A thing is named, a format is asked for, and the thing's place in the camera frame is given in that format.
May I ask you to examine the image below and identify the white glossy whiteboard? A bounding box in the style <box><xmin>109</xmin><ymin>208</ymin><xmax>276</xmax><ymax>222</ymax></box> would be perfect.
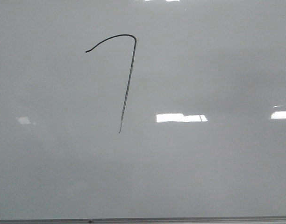
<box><xmin>0</xmin><ymin>0</ymin><xmax>286</xmax><ymax>219</ymax></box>

